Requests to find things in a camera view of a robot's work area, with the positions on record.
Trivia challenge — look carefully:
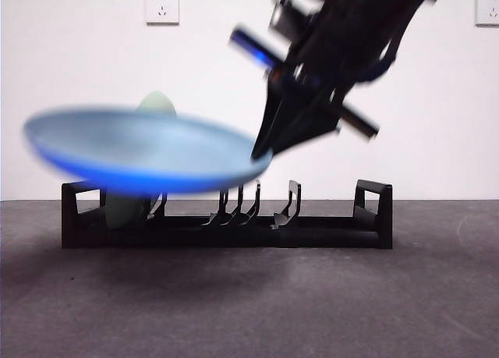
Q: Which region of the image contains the pale green round plate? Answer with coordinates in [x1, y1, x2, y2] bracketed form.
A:
[104, 90, 177, 230]

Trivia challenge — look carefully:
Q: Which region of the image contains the blue round plate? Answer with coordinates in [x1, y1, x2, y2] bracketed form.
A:
[22, 107, 274, 196]

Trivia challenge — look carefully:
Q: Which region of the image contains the black plastic plate rack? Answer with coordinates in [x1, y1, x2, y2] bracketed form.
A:
[61, 178, 394, 250]

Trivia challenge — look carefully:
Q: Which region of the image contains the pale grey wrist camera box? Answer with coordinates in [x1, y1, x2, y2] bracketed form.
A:
[267, 0, 313, 44]

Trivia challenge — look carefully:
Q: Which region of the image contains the white wall socket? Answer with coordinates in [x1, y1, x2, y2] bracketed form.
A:
[145, 0, 181, 27]
[474, 0, 499, 27]

